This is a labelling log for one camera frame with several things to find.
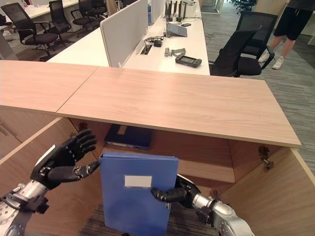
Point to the white desk with chairs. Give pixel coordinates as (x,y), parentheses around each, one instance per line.
(27,9)

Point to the wooden right cabinet door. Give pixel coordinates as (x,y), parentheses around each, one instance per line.
(270,194)

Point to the white office desk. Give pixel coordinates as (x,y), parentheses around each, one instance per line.
(167,41)

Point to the blue file folder with label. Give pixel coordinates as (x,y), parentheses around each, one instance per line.
(137,191)

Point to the metal cabinet door hinge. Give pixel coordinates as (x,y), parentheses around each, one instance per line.
(265,159)

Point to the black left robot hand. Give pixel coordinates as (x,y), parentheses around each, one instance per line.
(64,155)

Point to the grey desk divider panel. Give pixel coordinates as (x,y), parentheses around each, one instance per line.
(125,37)

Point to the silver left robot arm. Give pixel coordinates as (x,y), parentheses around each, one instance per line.
(17,209)

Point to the black mesh office chair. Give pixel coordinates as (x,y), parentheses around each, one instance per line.
(29,29)
(258,37)
(236,51)
(61,22)
(88,14)

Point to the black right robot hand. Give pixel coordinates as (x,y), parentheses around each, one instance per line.
(179,192)

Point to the wooden left cabinet door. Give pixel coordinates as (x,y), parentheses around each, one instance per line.
(54,177)

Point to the person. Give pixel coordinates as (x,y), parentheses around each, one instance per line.
(290,29)

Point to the black smartphone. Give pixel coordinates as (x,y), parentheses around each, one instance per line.
(186,24)

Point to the black upright antennas device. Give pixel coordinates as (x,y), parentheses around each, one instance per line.
(176,9)

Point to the wooden office cabinet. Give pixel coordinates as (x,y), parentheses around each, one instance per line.
(152,103)

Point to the wooden cabinet door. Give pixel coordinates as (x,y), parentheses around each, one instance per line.
(54,177)
(270,194)

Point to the black handheld controller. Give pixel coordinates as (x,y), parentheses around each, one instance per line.
(188,60)

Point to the dark blue folder in cabinet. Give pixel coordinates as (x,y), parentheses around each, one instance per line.
(130,137)

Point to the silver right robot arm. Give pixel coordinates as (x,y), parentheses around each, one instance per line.
(221,216)

